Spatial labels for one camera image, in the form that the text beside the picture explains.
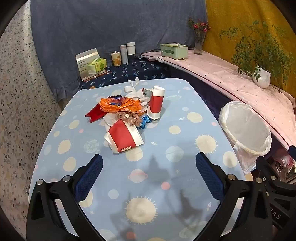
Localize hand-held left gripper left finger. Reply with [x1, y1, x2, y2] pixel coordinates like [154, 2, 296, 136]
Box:
[26, 153, 104, 241]

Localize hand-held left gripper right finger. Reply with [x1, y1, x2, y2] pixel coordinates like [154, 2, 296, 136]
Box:
[195, 152, 274, 241]

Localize cream waste bin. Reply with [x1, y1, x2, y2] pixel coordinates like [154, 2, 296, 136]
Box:
[228, 137, 266, 156]

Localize crushed red white paper cup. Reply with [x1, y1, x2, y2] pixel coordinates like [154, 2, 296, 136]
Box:
[104, 119, 144, 153]

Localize white lined trash bin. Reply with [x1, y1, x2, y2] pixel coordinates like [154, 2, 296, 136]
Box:
[218, 100, 272, 174]

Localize white tissue paper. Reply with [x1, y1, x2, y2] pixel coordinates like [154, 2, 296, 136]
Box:
[103, 113, 121, 130]

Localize red cardboard carton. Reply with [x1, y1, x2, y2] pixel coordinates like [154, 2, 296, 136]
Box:
[84, 103, 107, 123]

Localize beige scrunchie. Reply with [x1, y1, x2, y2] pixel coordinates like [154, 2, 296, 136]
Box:
[115, 111, 142, 127]

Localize white plant pot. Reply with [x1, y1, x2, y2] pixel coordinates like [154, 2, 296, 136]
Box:
[252, 65, 271, 89]

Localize blue plastic scrap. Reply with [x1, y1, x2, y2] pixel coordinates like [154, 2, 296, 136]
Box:
[139, 115, 152, 128]

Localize orange plastic bag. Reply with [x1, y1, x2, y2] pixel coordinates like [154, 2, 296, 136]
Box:
[99, 97, 142, 113]

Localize dark purple cloth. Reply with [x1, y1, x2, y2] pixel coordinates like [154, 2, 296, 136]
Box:
[169, 67, 234, 118]

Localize red pencil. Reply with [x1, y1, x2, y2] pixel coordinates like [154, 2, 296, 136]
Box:
[83, 71, 109, 82]

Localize pink ledge cloth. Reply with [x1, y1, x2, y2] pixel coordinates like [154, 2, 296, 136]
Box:
[141, 50, 296, 149]

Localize green leafy plant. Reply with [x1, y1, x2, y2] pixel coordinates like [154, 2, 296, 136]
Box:
[219, 20, 293, 81]

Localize open white cardboard box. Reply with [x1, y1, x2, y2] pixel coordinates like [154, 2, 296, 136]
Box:
[76, 48, 100, 81]

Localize green tissue pack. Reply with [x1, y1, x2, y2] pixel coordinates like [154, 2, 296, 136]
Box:
[87, 58, 107, 74]

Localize navy printed cloth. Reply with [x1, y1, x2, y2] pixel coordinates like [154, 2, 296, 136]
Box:
[79, 57, 170, 90]

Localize yellow printed can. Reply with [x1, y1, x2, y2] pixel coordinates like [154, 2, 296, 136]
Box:
[111, 51, 122, 67]

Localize tall white bottle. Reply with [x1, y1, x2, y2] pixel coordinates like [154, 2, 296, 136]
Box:
[120, 45, 129, 64]

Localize green tissue box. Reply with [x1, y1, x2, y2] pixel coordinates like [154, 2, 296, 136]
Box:
[160, 43, 188, 61]

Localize glass vase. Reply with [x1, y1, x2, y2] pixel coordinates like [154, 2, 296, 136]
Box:
[194, 32, 205, 55]

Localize yellow cloth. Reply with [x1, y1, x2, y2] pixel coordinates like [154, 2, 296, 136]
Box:
[205, 0, 296, 100]

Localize blue grey curtain cloth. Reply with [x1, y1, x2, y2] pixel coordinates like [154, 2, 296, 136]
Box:
[30, 0, 208, 102]

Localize red flowers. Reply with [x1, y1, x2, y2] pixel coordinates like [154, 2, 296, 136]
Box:
[187, 17, 211, 37]

